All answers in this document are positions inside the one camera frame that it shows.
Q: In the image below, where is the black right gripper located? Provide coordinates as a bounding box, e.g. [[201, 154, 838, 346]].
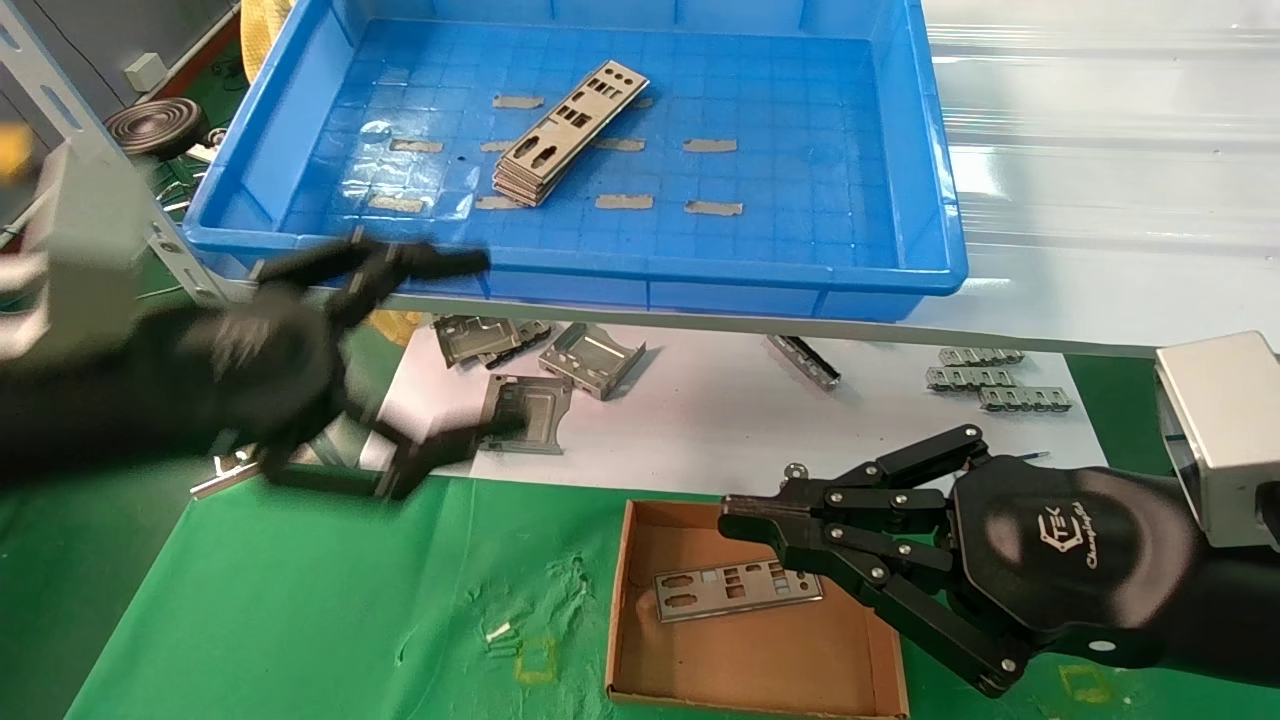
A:
[[720, 425, 1201, 698]]

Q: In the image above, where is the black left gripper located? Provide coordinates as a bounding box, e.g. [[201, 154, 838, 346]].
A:
[[160, 235, 526, 501]]

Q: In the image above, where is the brown cardboard box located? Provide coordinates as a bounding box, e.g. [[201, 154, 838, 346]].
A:
[[605, 498, 909, 720]]

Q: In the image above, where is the blue plastic tray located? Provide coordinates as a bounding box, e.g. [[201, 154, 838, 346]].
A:
[[182, 0, 969, 321]]

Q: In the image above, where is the narrow metal strip part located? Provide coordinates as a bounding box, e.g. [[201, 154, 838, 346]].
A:
[[765, 334, 841, 391]]

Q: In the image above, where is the white board sheet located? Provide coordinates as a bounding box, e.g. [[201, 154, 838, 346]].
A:
[[360, 318, 1109, 511]]

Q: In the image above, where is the grey metal shelf beam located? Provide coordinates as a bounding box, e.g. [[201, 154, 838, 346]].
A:
[[205, 275, 1166, 359]]

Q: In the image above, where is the green cloth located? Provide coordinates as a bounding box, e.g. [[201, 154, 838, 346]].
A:
[[62, 470, 1280, 720]]

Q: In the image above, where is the black round disc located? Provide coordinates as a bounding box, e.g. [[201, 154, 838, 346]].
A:
[[103, 97, 208, 167]]

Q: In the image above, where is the folded metal bracket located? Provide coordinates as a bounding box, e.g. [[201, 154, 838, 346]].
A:
[[485, 320, 552, 369], [433, 315, 521, 368], [538, 322, 647, 401]]

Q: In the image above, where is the flat metal frame plate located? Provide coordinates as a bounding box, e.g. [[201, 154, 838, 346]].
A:
[[478, 374, 574, 456]]

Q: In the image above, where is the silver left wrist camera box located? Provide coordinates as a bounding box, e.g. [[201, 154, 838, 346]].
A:
[[20, 140, 156, 366]]

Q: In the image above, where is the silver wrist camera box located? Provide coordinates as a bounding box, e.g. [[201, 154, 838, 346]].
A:
[[1154, 331, 1280, 550], [20, 140, 156, 366]]

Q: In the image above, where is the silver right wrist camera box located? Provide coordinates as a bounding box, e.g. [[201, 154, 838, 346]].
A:
[[1154, 331, 1280, 550]]

